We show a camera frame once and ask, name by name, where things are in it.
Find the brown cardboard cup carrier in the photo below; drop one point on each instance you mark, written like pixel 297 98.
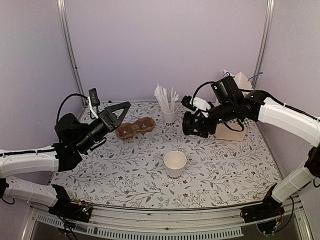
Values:
pixel 128 130

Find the floral patterned table mat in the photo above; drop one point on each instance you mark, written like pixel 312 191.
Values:
pixel 132 173

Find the left aluminium frame post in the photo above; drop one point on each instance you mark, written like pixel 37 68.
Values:
pixel 62 12

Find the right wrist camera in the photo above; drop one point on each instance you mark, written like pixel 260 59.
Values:
pixel 195 103

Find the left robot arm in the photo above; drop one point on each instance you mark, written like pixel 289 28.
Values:
pixel 75 140

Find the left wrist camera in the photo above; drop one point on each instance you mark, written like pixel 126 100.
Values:
pixel 93 103

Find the white cup holding straws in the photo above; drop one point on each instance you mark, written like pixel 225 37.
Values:
pixel 169 118

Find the front aluminium rail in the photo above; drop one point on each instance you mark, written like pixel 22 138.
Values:
pixel 215 223

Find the bundle of white wrapped straws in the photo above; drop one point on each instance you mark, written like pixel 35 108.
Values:
pixel 167 104

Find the white paper coffee cup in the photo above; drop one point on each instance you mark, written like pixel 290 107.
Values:
pixel 174 162

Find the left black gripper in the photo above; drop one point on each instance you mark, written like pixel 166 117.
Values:
pixel 110 124

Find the aluminium frame post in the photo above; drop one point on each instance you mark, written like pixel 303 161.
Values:
pixel 62 12
pixel 263 11

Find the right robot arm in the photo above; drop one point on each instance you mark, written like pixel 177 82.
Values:
pixel 296 122

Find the black plastic cup lid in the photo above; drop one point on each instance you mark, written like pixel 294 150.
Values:
pixel 187 122

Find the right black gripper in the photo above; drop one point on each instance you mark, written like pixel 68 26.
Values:
pixel 200 123

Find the right aluminium frame post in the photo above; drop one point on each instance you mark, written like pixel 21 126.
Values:
pixel 263 11

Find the checkered paper takeout bag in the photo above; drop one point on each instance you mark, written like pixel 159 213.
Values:
pixel 234 105

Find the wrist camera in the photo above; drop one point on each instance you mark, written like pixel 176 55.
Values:
pixel 195 103
pixel 93 103

